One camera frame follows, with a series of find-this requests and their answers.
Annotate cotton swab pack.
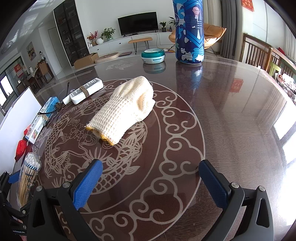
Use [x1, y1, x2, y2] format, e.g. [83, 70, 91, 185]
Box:
[17, 152, 42, 207]

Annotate cream knitted work gloves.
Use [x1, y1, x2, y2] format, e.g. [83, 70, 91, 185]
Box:
[86, 76, 155, 146]

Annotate red plastic bag bundle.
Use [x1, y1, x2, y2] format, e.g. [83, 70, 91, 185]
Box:
[15, 125, 32, 162]

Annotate white cardboard storage box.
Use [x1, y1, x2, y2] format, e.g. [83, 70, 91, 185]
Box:
[0, 87, 41, 173]

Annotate blue white medicine box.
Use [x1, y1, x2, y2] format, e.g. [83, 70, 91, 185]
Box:
[26, 96, 59, 144]

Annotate black eyeglasses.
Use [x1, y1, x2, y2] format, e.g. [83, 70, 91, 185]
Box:
[37, 101, 65, 126]

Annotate white flat bottle with band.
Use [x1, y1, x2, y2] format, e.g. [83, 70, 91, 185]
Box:
[63, 78, 104, 105]

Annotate brown cardboard box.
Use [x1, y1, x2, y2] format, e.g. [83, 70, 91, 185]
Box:
[74, 53, 98, 70]

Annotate wooden dining chair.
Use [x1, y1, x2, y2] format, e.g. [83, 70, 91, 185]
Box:
[240, 33, 273, 71]

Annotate teal white round container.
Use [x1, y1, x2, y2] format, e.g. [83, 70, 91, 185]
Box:
[141, 49, 166, 64]

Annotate oval wooden cat scratcher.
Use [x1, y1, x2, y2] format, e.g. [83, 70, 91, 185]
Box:
[94, 52, 120, 64]

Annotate orange rocking lounge chair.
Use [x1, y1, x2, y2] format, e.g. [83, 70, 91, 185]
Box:
[168, 22, 227, 50]

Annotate white tv cabinet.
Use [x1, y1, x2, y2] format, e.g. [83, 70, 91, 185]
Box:
[88, 32, 174, 56]

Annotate wooden bench black legs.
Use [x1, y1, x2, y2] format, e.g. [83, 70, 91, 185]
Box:
[128, 37, 152, 54]

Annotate red flowers in vase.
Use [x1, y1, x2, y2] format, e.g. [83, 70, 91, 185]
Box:
[87, 31, 98, 46]

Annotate green potted plant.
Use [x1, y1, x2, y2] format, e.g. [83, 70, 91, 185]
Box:
[100, 27, 115, 41]

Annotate blue patterned tall canister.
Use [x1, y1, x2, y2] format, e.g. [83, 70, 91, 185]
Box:
[173, 0, 204, 65]

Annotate black television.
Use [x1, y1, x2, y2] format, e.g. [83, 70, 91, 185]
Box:
[117, 11, 158, 35]

